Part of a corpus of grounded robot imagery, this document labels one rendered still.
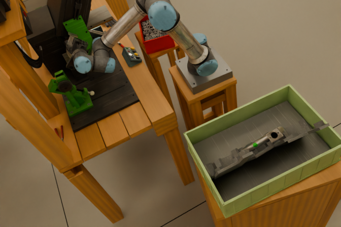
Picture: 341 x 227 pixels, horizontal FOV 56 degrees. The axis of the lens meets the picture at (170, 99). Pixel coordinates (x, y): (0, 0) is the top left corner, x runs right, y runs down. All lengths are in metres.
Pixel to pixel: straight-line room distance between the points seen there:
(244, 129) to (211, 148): 0.20
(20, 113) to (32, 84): 0.43
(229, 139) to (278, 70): 1.58
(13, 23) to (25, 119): 0.45
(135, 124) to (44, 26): 0.83
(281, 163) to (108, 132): 0.93
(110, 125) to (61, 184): 1.16
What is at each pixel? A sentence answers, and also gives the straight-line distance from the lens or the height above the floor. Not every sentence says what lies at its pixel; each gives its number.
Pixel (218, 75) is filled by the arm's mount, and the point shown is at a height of 0.91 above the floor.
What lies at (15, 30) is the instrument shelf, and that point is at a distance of 1.61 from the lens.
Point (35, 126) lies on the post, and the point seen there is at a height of 1.24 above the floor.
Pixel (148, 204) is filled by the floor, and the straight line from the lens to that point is 2.55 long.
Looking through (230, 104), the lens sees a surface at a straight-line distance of 2.10.
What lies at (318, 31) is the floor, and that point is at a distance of 3.60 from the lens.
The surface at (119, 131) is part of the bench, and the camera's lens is 1.83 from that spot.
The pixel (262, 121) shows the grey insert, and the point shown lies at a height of 0.85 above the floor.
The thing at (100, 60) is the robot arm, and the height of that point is 1.31.
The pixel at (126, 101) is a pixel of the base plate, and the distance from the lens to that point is 1.92.
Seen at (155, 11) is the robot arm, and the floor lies 1.51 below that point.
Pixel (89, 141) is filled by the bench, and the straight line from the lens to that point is 1.87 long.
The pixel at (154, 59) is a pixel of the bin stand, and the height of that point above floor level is 0.78.
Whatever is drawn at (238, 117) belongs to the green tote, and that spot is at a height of 0.89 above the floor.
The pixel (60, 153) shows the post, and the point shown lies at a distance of 1.74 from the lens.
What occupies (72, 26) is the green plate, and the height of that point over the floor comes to 1.23.
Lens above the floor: 2.30
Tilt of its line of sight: 49 degrees down
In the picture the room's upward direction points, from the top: 17 degrees counter-clockwise
